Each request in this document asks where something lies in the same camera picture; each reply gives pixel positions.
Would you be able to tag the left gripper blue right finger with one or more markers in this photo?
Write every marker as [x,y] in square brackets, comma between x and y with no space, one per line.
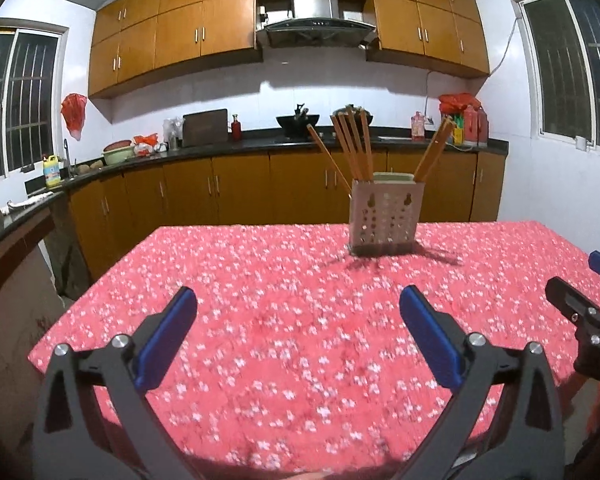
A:
[503,419]

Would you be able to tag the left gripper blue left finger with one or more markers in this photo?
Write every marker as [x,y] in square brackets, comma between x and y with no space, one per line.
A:
[69,438]

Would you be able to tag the wooden chopstick group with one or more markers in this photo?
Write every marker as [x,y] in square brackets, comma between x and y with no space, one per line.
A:
[432,154]
[436,154]
[429,155]

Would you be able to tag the red oil bottles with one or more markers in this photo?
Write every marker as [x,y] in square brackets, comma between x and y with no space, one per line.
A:
[476,127]

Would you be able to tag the beige perforated utensil holder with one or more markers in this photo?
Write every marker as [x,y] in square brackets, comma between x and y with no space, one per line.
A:
[384,214]

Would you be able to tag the wooden lower cabinets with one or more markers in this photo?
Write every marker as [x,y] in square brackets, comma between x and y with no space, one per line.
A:
[112,214]

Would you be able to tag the wooden cabinets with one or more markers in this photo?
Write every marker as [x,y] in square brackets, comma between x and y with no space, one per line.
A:
[139,42]
[112,214]

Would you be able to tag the red floral tablecloth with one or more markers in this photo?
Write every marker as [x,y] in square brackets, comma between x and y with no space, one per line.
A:
[298,359]

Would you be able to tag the red bag over bottles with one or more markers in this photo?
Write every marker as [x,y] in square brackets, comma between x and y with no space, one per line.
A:
[455,103]

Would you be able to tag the right window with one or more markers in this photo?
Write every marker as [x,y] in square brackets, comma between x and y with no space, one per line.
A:
[564,43]

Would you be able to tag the window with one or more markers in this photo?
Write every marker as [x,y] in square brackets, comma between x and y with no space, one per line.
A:
[564,43]
[28,62]

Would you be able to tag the pink detergent bottle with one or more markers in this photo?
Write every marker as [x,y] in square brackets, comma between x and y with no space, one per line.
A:
[418,122]

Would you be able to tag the black countertop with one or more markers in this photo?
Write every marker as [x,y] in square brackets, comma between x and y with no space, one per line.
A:
[258,141]

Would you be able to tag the yellow dish soap bottle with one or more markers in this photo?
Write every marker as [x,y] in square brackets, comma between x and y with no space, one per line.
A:
[51,171]

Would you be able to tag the green basin with red lid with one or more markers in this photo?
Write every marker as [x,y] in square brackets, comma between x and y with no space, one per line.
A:
[117,152]

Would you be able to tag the red bag on counter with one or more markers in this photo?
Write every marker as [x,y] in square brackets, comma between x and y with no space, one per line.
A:
[148,145]

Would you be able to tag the clear plastic bag jar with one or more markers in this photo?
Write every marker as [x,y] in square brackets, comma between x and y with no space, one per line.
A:
[173,133]

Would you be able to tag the dark cutting board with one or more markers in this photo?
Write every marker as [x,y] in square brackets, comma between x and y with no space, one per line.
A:
[205,128]

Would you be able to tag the red sauce bottle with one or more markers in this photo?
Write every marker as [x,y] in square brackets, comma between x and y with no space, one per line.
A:
[236,129]

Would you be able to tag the black wok left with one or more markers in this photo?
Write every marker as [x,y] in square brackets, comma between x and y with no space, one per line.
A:
[296,126]

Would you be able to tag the left window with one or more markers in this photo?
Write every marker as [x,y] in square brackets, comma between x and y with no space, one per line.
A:
[28,62]

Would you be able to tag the steel range hood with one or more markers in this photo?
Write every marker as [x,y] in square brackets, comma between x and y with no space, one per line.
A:
[316,23]

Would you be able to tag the wooden upper cabinets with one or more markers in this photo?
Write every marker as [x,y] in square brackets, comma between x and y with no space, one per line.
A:
[139,42]

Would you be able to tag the red plastic bag on wall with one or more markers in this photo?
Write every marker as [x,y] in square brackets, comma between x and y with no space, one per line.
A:
[73,110]

